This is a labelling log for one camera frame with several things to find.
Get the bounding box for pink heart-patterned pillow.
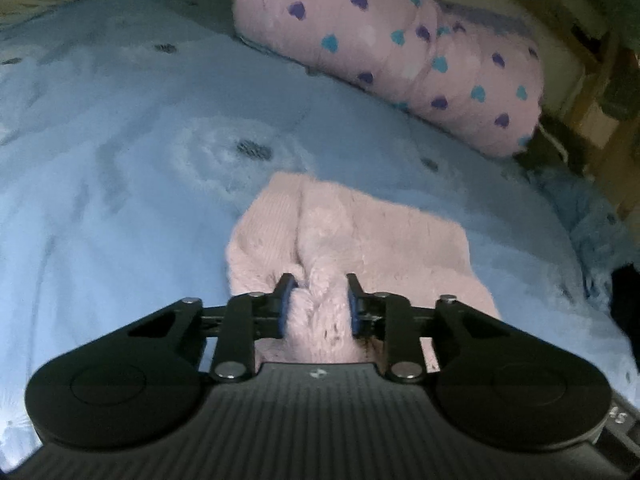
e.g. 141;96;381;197
232;0;546;160

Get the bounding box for pink knitted sweater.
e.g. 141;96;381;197
225;171;502;365

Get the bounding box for blue dandelion print duvet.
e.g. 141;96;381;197
0;0;632;466

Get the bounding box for white cable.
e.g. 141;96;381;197
536;122;568;163

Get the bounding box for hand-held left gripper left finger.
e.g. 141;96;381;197
127;273;302;382

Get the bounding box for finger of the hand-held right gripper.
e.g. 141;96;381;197
610;263;640;335

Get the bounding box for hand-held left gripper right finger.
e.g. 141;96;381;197
345;273;507;382

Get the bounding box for wooden bed frame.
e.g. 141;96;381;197
415;0;640;221

